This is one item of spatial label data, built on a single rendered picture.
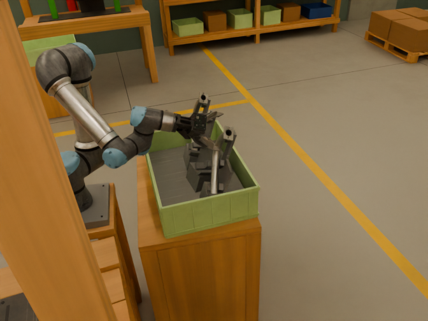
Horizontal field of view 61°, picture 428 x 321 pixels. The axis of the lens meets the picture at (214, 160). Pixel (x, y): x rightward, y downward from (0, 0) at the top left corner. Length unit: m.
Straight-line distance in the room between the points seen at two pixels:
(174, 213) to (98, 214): 0.33
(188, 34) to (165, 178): 4.52
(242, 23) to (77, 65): 5.08
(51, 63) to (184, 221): 0.76
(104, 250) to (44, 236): 0.93
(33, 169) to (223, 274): 1.40
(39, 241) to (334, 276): 2.14
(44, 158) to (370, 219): 2.64
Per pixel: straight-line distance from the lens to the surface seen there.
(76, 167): 1.55
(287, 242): 2.62
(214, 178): 1.51
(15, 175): 0.45
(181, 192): 1.68
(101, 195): 1.71
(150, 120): 1.33
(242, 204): 1.55
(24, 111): 0.42
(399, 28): 6.10
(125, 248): 2.01
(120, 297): 1.31
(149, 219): 1.66
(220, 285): 1.81
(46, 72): 1.39
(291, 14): 6.73
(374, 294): 2.47
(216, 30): 6.27
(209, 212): 1.52
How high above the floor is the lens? 1.91
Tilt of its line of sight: 35 degrees down
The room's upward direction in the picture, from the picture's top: 3 degrees counter-clockwise
